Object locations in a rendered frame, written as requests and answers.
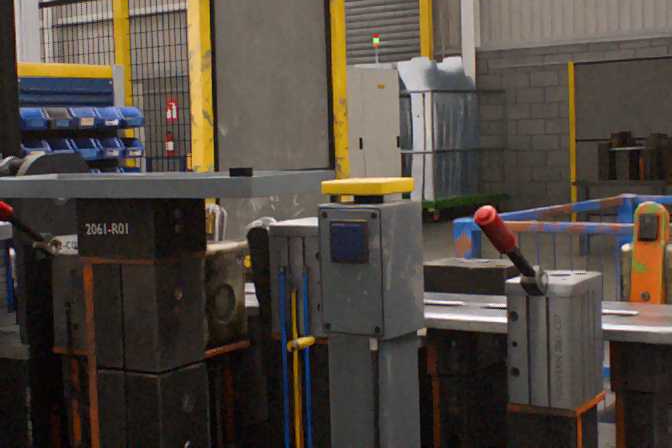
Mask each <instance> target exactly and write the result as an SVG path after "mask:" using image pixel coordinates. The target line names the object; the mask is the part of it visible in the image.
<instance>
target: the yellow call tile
mask: <svg viewBox="0 0 672 448"><path fill-rule="evenodd" d="M414 189H415V182H414V179H413V178H355V179H344V180H334V181H324V182H322V184H321V191H322V194H323V195H354V203H355V204H374V203H384V195H388V194H397V193H405V192H412V191H414Z"/></svg>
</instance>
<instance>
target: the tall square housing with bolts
mask: <svg viewBox="0 0 672 448"><path fill-rule="evenodd" d="M269 235H270V236H269V253H270V282H271V310H272V332H271V339H279V350H280V378H281V406H282V435H283V442H285V443H286V445H285V446H283V447H281V448H332V441H331V410H330V380H329V350H328V340H315V342H314V343H313V344H312V345H309V346H308V347H305V348H302V349H299V350H296V351H294V352H291V351H289V350H288V349H287V343H288V342H289V341H292V340H295V339H299V338H302V337H307V336H310V335H314V334H321V310H320V280H319V250H318V220H317V217H310V218H303V219H296V220H288V221H281V222H274V223H270V224H269Z"/></svg>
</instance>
